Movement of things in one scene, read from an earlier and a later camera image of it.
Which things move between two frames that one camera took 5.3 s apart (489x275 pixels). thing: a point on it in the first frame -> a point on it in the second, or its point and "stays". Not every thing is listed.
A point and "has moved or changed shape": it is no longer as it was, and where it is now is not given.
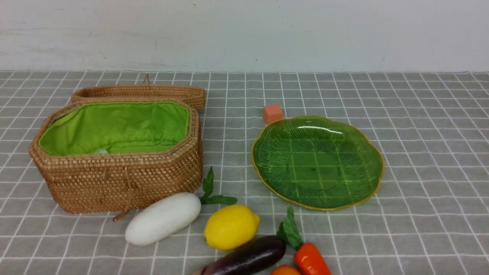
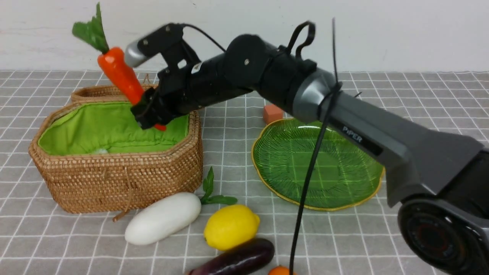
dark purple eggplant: x=253 y=256 has moved or changed shape
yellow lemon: x=230 y=227 stays
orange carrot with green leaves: x=308 y=258 -> x=114 y=61
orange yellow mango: x=285 y=270 stays
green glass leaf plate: x=316 y=162 stays
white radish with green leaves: x=172 y=215 stays
